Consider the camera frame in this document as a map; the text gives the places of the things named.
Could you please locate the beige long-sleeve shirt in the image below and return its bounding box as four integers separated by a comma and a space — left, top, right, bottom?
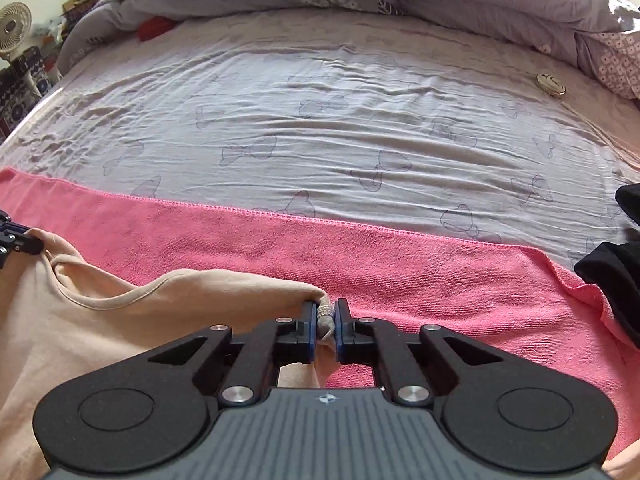
1, 229, 338, 479

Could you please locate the pink towel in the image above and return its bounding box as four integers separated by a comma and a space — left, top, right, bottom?
1, 168, 639, 453

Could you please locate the patterned blue white cloth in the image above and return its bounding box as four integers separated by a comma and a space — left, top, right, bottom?
0, 47, 53, 141

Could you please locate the white desk fan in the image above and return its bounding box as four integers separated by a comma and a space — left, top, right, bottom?
0, 2, 32, 61

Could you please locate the black garment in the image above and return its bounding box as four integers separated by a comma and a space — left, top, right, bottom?
572, 183, 640, 348

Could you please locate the grey patterned bed sheet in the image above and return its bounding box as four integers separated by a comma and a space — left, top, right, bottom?
1, 10, 639, 266

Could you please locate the small red cloth item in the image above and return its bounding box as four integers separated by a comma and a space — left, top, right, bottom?
136, 16, 178, 42

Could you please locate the small gold round object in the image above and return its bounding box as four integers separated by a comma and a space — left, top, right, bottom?
535, 73, 566, 99

